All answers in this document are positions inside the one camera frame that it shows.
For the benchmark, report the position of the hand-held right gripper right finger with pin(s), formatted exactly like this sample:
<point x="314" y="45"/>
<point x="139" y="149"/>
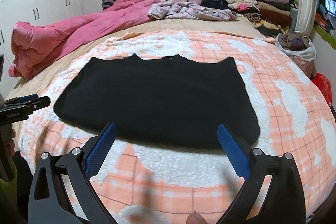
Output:
<point x="233" y="153"/>

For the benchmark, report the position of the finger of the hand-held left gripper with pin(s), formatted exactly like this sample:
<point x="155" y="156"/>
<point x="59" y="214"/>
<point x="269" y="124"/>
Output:
<point x="39" y="102"/>
<point x="27" y="98"/>

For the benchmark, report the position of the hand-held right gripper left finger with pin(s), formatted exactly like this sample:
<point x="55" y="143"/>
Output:
<point x="101" y="150"/>

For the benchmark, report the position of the black printed shirt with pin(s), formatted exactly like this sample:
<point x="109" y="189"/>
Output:
<point x="157" y="98"/>

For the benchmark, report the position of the white plastic bag of clothes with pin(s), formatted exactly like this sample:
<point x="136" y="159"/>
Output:
<point x="296" y="44"/>

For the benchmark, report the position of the stack of folded clothes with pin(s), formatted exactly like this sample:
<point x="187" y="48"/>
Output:
<point x="267" y="8"/>

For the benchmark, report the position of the pile of lilac clothes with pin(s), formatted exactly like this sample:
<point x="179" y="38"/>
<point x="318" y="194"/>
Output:
<point x="189" y="10"/>

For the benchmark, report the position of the dark navy clothes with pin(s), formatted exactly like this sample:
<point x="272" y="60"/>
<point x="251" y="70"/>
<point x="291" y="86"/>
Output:
<point x="214" y="3"/>

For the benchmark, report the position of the colourful clothes on ledge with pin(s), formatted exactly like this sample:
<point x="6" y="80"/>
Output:
<point x="325" y="19"/>

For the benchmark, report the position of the person's left hand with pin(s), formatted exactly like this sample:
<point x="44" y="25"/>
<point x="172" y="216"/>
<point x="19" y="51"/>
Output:
<point x="10" y="145"/>

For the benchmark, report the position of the person's right hand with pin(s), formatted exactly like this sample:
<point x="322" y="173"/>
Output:
<point x="194" y="218"/>

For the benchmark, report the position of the peach plaid fleece blanket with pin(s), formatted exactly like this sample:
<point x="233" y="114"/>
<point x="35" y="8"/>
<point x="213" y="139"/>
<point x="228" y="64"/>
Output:
<point x="288" y="113"/>

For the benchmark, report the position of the pink quilt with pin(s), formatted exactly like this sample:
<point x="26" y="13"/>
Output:
<point x="65" y="37"/>

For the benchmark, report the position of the yellow-green cloth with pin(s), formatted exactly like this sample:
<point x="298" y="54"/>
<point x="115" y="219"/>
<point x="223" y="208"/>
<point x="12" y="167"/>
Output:
<point x="8" y="200"/>

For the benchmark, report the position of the floral fabric bag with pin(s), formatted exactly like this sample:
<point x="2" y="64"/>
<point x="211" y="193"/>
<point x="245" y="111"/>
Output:
<point x="303" y="66"/>

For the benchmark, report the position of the red plastic bag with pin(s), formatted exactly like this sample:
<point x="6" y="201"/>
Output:
<point x="323" y="86"/>

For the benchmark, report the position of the dark striped cloth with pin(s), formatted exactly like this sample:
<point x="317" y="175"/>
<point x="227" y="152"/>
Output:
<point x="110" y="2"/>

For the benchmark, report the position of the beige bed sheet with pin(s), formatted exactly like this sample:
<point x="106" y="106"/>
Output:
<point x="210" y="24"/>

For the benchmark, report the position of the green window ledge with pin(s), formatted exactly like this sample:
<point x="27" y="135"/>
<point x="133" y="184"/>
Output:
<point x="326" y="35"/>

